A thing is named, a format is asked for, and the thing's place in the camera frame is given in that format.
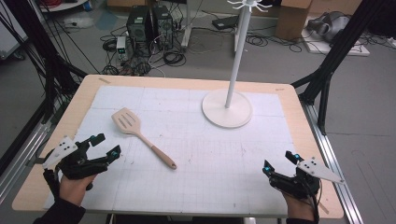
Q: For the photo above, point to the person's right hand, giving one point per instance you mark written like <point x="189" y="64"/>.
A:
<point x="299" y="208"/>

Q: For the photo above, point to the flat black device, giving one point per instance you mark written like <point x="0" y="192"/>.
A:
<point x="225" y="22"/>

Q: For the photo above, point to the grey bag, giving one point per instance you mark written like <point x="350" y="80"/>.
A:
<point x="331" y="26"/>

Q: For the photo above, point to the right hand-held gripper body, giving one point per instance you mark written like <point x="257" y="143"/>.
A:
<point x="299" y="185"/>

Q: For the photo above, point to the black metal frame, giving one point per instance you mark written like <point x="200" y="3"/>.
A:
<point x="334" y="56"/>
<point x="49" y="77"/>

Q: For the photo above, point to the person's left hand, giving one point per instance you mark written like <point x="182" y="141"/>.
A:
<point x="74" y="189"/>

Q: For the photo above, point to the white gridded mat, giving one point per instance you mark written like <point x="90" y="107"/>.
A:
<point x="193" y="155"/>

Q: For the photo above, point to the aluminium rail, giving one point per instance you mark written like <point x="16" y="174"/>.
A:
<point x="333" y="161"/>
<point x="21" y="155"/>

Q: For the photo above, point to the flat cardboard box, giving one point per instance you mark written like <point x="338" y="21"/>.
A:
<point x="124" y="3"/>

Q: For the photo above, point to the round white table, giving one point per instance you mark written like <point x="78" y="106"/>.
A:
<point x="62" y="5"/>

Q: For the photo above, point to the wide cardboard box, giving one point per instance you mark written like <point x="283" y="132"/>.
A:
<point x="334" y="6"/>

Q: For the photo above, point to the black computer tower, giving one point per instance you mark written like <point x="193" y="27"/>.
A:
<point x="138" y="25"/>
<point x="163" y="26"/>

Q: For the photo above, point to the beige slotted spatula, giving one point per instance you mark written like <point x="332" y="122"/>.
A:
<point x="126" y="121"/>

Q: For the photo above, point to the tall cardboard box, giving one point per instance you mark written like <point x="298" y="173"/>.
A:
<point x="291" y="21"/>

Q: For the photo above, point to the white power supply unit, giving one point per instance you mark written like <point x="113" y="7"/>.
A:
<point x="121" y="48"/>

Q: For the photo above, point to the white stand leg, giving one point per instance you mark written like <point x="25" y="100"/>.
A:
<point x="186" y="28"/>

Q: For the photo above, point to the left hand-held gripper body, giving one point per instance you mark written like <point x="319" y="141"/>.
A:
<point x="77" y="166"/>

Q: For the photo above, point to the white floor board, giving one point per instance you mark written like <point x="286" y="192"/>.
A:
<point x="342" y="49"/>

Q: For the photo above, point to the white utensil rack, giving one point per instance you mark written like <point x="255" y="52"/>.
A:
<point x="229" y="110"/>

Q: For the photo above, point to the black table clamp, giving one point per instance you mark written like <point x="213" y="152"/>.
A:
<point x="38" y="160"/>

